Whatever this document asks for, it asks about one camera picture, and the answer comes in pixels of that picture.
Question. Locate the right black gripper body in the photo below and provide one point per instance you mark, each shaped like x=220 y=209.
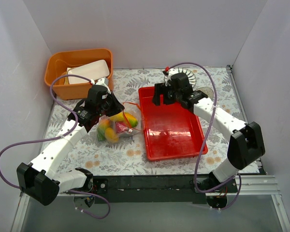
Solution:
x=163 y=93

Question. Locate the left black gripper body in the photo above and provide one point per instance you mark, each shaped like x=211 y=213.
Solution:
x=113 y=106

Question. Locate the yellow corn cob toy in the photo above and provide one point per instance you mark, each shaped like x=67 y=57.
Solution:
x=117 y=118

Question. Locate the green orange mango toy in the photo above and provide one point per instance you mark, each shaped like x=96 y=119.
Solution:
x=102 y=126

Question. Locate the red apple toy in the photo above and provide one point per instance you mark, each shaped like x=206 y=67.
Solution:
x=121 y=127

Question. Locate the clear zip top bag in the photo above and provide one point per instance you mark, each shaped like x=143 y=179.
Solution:
x=135 y=110

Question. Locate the yellow orange mango toy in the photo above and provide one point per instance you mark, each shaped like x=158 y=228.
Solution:
x=133 y=122

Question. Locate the orange fruit toy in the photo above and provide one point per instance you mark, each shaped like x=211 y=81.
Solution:
x=111 y=135

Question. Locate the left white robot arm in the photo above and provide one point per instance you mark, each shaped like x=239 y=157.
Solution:
x=48 y=161

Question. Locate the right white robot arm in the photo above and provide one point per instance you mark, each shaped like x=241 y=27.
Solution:
x=245 y=139

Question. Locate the striped round plate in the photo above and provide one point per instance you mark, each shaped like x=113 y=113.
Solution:
x=191 y=76

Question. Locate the speckled grey round dish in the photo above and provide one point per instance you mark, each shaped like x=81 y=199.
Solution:
x=208 y=91

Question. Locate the yellow item in tub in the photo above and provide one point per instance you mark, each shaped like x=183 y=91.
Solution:
x=65 y=80

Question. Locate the white rectangular dish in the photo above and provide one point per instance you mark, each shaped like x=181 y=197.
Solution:
x=94 y=70

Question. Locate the red plastic tray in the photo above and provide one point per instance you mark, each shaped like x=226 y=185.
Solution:
x=170 y=131

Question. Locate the orange plastic tub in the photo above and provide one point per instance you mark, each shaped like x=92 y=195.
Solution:
x=59 y=62

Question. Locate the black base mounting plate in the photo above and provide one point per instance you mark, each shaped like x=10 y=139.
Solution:
x=147 y=189

